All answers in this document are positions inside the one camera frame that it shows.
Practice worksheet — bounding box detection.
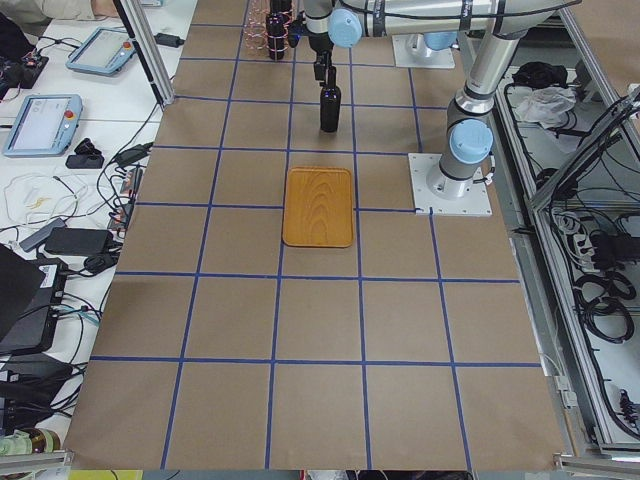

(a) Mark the dark wine bottle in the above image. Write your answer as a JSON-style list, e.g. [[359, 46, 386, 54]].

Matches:
[[279, 0, 293, 51], [320, 66, 341, 133], [265, 0, 285, 61]]

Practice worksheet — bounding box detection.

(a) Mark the aluminium frame post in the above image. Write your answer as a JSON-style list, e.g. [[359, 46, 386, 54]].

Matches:
[[114, 0, 175, 109]]

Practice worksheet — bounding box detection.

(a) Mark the teach pendant lower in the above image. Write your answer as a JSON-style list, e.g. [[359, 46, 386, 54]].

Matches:
[[2, 94, 83, 158]]

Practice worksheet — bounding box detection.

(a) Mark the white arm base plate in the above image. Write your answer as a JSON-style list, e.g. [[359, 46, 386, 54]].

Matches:
[[392, 31, 457, 69], [408, 153, 492, 217]]

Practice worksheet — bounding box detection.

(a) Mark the black laptop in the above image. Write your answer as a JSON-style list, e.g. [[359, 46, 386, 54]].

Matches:
[[1, 247, 67, 355]]

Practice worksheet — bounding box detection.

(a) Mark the black cable bundle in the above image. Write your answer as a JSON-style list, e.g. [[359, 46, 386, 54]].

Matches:
[[537, 164, 640, 351]]

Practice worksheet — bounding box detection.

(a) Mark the teach pendant upper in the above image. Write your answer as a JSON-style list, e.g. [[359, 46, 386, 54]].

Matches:
[[66, 27, 135, 76]]

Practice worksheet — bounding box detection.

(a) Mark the aluminium side frame rail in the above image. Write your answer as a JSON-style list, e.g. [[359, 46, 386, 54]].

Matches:
[[494, 1, 639, 461]]

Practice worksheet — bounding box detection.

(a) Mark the copper wire bottle basket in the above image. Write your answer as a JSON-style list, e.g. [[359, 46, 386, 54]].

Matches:
[[243, 1, 295, 57]]

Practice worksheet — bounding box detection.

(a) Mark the black power adapter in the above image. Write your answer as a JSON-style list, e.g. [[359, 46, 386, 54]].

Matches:
[[44, 227, 112, 256]]

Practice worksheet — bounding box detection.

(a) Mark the wooden rectangular tray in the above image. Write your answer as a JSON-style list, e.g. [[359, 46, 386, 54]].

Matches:
[[282, 166, 354, 248]]

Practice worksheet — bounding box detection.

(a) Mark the teach pendant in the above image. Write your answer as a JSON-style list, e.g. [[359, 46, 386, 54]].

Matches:
[[66, 27, 135, 76], [2, 94, 83, 158]]

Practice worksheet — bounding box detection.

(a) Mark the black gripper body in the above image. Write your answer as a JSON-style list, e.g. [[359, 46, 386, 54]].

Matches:
[[303, 14, 334, 60]]

